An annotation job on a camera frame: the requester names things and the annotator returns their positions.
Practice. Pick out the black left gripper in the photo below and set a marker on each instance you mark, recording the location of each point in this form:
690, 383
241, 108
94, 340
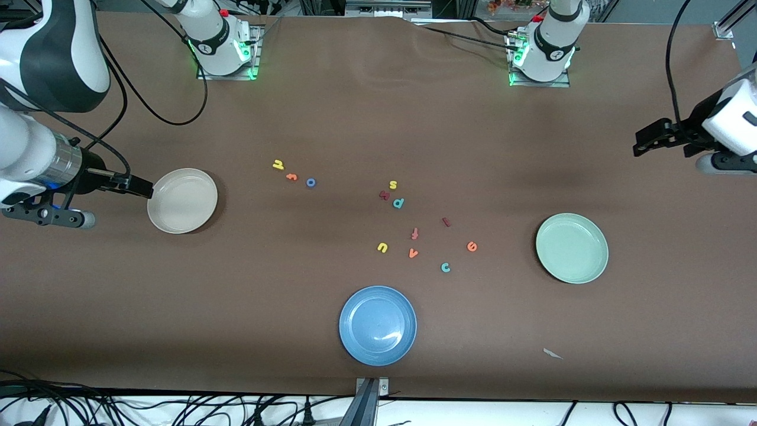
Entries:
689, 131

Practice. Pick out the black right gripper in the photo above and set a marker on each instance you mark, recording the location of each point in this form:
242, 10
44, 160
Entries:
93, 171

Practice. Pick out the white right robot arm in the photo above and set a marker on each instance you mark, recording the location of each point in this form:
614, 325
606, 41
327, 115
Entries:
56, 53

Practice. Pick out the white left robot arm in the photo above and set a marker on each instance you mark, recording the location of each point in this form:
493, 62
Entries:
553, 41

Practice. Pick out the beige round plate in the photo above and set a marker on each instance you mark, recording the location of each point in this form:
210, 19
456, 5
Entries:
182, 201

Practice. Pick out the green round plate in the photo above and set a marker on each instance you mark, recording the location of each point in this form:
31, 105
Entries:
572, 248

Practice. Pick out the white paper scrap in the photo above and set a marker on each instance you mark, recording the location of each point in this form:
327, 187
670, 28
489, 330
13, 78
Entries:
553, 354

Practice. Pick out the brown table cover sheet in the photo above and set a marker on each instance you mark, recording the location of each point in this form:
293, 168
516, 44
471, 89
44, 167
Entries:
378, 118

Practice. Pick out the blue round plate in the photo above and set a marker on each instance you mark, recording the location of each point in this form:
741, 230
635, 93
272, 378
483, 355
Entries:
378, 326

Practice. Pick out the grey metal equipment panel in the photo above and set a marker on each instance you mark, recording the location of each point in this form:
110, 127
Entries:
387, 9

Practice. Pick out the aluminium frame profile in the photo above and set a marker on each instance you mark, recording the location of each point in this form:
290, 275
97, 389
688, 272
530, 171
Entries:
724, 28

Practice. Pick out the metal camera mounting post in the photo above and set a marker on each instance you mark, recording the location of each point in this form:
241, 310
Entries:
364, 408

